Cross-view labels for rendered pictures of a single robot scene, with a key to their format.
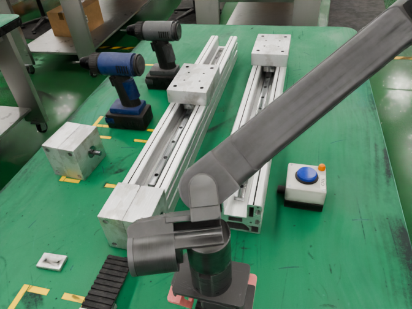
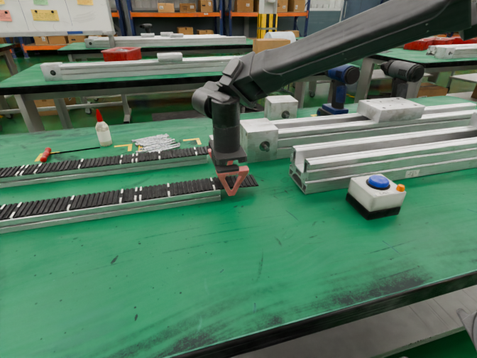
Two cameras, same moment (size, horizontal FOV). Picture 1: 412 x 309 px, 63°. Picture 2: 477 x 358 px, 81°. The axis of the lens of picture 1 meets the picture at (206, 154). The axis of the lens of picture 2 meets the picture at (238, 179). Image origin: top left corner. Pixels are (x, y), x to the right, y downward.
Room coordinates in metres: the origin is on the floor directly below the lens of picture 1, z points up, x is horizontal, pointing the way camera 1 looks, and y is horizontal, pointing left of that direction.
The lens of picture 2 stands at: (-0.02, -0.47, 1.16)
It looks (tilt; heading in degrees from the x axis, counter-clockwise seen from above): 31 degrees down; 58
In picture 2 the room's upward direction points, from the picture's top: straight up
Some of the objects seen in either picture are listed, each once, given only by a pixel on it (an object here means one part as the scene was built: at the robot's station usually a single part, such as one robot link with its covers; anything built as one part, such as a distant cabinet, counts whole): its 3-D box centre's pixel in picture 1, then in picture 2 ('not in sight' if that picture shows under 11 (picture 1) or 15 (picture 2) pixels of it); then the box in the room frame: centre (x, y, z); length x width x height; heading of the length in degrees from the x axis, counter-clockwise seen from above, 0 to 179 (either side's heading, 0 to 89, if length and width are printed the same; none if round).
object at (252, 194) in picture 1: (261, 107); (431, 151); (0.81, -0.17, 0.82); 0.80 x 0.10 x 0.09; 163
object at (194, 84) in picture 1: (195, 87); (388, 113); (0.86, 0.01, 0.87); 0.16 x 0.11 x 0.07; 163
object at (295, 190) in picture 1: (300, 185); (371, 193); (0.50, -0.20, 0.81); 0.10 x 0.08 x 0.06; 73
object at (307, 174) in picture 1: (306, 175); (377, 182); (0.50, -0.21, 0.84); 0.04 x 0.04 x 0.02
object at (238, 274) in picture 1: (211, 270); (226, 139); (0.25, 0.01, 0.92); 0.10 x 0.07 x 0.07; 72
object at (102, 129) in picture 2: not in sight; (101, 127); (0.06, 0.47, 0.84); 0.04 x 0.04 x 0.12
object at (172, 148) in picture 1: (196, 102); (384, 127); (0.86, 0.01, 0.82); 0.80 x 0.10 x 0.09; 163
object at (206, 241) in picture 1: (203, 245); (224, 111); (0.25, 0.01, 0.98); 0.07 x 0.06 x 0.07; 92
